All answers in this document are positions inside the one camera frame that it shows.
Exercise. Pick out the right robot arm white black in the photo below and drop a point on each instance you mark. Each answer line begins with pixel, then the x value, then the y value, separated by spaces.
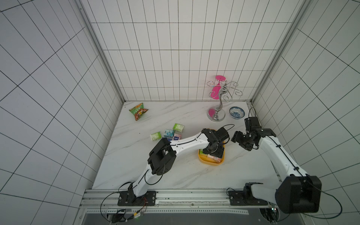
pixel 296 191

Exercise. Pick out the blue white ceramic bowl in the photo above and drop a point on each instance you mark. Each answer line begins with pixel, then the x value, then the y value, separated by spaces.
pixel 236 112

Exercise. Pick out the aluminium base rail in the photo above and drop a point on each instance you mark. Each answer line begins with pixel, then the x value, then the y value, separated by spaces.
pixel 104 202

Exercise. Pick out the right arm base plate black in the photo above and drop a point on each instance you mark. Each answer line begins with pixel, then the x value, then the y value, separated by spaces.
pixel 241 198

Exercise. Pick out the chrome cup holder stand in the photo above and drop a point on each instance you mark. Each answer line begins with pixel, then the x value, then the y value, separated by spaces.
pixel 228 89

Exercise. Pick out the green red snack bag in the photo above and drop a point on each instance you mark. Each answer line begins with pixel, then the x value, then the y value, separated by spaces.
pixel 138 111

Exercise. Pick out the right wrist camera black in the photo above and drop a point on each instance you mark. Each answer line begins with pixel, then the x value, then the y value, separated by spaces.
pixel 252 123

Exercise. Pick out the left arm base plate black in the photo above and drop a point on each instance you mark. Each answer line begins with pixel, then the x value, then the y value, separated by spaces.
pixel 128 198

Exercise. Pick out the pink plastic cup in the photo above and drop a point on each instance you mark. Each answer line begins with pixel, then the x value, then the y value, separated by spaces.
pixel 216 86

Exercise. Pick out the teal cartoon tissue pack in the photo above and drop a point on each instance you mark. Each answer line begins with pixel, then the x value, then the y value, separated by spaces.
pixel 169 133

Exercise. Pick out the green tissue pack top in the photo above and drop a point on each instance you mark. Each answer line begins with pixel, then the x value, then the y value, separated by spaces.
pixel 178 127

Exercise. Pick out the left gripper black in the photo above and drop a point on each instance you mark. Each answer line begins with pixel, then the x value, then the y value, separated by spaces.
pixel 218 153

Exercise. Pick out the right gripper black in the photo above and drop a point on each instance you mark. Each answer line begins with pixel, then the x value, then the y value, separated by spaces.
pixel 240 138

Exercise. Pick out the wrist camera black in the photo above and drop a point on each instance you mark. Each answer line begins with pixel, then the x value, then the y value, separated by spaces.
pixel 221 135
pixel 252 123

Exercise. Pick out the yellow plastic storage box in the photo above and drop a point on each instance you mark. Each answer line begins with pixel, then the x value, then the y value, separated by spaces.
pixel 209 160

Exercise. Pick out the pink Tempo tissue pack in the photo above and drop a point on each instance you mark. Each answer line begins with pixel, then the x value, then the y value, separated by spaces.
pixel 217 160
pixel 177 136

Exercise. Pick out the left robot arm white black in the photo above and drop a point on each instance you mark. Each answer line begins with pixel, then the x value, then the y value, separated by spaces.
pixel 163 155

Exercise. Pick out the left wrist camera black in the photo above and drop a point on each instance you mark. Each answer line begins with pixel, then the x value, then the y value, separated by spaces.
pixel 221 135

